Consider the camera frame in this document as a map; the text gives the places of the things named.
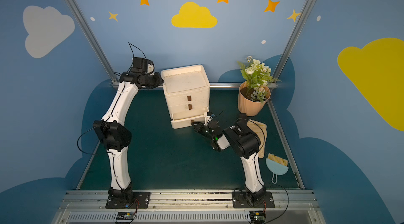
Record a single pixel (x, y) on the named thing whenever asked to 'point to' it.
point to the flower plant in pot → (254, 92)
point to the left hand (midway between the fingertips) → (164, 78)
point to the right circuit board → (257, 217)
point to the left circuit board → (125, 215)
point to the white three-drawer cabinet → (187, 90)
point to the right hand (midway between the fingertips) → (192, 122)
